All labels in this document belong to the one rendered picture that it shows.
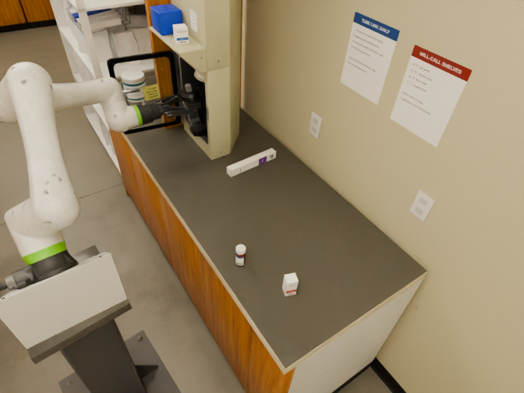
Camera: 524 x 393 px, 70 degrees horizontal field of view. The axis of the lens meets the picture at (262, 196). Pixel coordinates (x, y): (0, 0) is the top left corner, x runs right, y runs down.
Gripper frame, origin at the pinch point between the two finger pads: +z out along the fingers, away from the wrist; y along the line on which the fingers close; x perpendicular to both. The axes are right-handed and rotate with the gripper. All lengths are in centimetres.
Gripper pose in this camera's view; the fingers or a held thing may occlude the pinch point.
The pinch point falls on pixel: (191, 101)
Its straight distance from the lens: 187.5
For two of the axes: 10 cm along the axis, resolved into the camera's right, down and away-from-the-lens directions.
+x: -0.6, 7.3, 6.8
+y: -5.5, -5.9, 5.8
